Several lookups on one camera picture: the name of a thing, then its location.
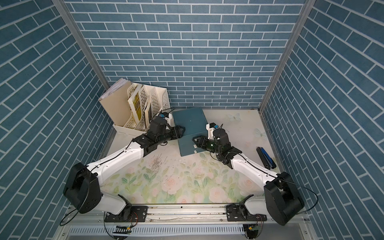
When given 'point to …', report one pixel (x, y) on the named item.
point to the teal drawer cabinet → (195, 123)
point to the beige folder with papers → (116, 101)
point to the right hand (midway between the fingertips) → (195, 140)
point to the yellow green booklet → (136, 102)
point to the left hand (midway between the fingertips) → (185, 130)
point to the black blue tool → (267, 161)
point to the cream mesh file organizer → (145, 102)
